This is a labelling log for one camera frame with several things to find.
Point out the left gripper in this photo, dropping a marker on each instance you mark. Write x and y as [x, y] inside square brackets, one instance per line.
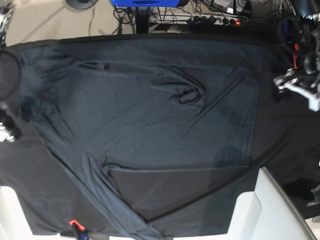
[298, 78]

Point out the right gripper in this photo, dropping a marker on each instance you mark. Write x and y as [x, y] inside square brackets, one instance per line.
[10, 130]

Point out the dark grey T-shirt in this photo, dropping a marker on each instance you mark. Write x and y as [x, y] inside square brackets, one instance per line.
[135, 122]

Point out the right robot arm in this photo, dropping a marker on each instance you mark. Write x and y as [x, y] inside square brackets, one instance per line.
[3, 22]

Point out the red black clamp right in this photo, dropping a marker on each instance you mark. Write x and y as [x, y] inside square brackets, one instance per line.
[296, 58]

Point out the black table cloth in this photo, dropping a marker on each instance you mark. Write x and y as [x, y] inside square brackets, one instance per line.
[286, 141]

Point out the white power strip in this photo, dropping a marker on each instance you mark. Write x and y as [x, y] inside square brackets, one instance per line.
[183, 18]

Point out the white chair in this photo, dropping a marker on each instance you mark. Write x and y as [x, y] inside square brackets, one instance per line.
[267, 213]

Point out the grey round floor base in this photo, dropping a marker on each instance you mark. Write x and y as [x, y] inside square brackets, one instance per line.
[81, 4]

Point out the blue plastic bin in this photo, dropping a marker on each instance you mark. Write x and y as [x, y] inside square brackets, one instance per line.
[145, 3]

